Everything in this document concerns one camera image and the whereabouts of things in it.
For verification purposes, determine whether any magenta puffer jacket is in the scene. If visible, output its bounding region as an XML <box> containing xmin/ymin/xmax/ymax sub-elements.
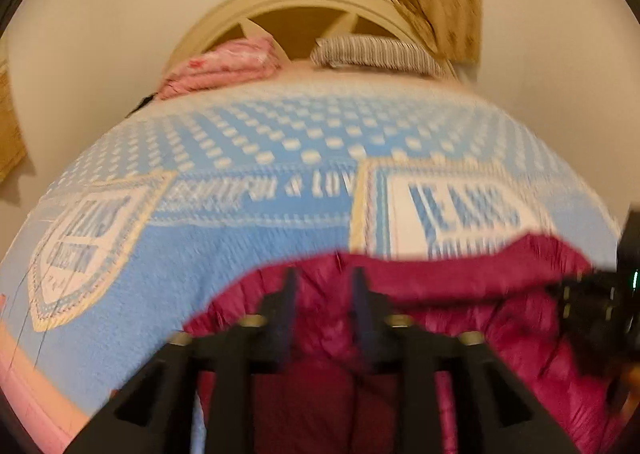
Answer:
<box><xmin>182</xmin><ymin>232</ymin><xmax>632</xmax><ymax>454</ymax></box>

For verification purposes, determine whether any blue pink printed bedspread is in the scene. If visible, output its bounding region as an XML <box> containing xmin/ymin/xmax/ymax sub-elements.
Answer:
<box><xmin>1</xmin><ymin>69</ymin><xmax>620</xmax><ymax>453</ymax></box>

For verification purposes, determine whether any beige curtain left window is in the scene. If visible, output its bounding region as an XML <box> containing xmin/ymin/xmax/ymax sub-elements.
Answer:
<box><xmin>0</xmin><ymin>36</ymin><xmax>27</xmax><ymax>182</ymax></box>

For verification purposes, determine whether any striped pillow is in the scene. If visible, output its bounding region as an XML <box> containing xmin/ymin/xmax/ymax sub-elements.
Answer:
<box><xmin>309</xmin><ymin>34</ymin><xmax>449</xmax><ymax>78</ymax></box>

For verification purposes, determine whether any folded pink blanket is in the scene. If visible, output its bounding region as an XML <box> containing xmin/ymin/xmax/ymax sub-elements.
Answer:
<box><xmin>155</xmin><ymin>36</ymin><xmax>281</xmax><ymax>100</ymax></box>

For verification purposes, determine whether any cream wooden headboard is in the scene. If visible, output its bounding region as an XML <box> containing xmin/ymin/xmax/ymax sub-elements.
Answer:
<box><xmin>162</xmin><ymin>0</ymin><xmax>459</xmax><ymax>81</ymax></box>

